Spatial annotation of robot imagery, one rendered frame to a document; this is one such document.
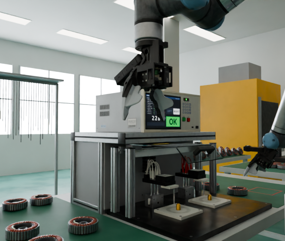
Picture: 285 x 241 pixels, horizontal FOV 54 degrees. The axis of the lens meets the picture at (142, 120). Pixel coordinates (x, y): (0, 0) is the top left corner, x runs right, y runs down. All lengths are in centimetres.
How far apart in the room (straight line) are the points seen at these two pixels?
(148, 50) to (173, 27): 510
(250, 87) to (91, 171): 390
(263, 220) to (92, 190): 77
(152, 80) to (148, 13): 17
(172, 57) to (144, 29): 491
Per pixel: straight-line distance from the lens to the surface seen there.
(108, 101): 147
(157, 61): 69
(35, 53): 800
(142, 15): 74
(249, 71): 528
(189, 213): 124
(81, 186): 147
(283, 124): 142
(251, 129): 488
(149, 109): 128
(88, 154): 139
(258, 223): 132
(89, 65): 874
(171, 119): 139
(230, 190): 173
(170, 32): 573
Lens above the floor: 113
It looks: 2 degrees up
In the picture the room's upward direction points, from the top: straight up
